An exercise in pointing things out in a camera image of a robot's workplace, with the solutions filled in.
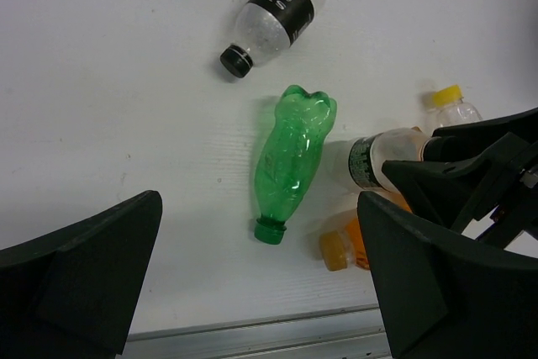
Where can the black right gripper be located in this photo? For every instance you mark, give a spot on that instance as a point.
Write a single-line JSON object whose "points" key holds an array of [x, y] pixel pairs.
{"points": [[486, 167]]}

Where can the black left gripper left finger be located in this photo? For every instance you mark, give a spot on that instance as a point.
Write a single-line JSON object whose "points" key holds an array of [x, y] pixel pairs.
{"points": [[72, 293]]}

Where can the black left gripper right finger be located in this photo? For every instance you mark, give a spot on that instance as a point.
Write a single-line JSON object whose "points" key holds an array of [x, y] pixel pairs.
{"points": [[443, 295]]}

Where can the clear bottle yellow cap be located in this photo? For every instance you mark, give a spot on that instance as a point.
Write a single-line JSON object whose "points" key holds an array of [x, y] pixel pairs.
{"points": [[447, 107]]}

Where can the clear bottle black label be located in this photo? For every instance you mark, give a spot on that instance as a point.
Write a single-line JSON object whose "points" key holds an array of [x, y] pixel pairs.
{"points": [[357, 164], [264, 29]]}

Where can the orange juice bottle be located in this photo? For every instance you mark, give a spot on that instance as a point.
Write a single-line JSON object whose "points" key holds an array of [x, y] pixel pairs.
{"points": [[343, 247]]}

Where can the green plastic bottle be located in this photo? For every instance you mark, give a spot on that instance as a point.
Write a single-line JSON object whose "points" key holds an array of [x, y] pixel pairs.
{"points": [[290, 158]]}

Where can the aluminium table rail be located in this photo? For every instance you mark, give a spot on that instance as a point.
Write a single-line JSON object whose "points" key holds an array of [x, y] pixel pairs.
{"points": [[353, 332]]}

